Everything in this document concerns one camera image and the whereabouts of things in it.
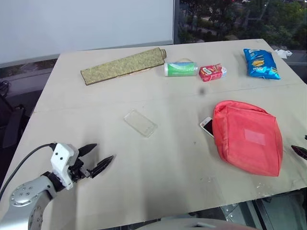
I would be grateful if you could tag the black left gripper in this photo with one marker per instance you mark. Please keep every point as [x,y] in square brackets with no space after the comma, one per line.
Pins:
[76,172]

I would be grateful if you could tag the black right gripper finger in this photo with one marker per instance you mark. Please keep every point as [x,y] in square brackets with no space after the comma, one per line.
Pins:
[300,150]

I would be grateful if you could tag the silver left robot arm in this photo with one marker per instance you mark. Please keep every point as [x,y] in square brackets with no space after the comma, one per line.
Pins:
[26,194]

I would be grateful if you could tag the clear phone case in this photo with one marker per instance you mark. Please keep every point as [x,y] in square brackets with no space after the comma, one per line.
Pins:
[140,126]

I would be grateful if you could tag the red fabric pouch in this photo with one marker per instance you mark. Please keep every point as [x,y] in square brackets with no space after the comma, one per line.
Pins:
[247,138]

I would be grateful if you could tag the dark chair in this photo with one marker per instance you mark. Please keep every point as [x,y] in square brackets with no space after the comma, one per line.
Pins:
[10,119]

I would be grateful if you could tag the white smartphone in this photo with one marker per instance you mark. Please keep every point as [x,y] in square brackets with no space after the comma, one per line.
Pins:
[208,126]

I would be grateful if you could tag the rolled green bamboo mat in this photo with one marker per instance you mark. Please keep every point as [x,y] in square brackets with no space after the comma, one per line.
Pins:
[123,66]

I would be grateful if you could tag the blue chip bag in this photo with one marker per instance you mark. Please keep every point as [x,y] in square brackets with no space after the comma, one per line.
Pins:
[260,63]

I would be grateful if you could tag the white crumpled paper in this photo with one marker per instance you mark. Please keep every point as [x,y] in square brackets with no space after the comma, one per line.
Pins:
[283,52]

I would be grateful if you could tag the red snack box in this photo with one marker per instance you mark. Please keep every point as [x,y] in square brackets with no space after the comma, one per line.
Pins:
[212,72]

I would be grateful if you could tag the green white wipes pack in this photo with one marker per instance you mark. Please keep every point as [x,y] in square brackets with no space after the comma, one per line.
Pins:
[181,69]

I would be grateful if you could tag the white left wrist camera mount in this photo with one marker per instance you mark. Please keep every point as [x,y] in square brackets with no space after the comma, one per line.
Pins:
[62,159]

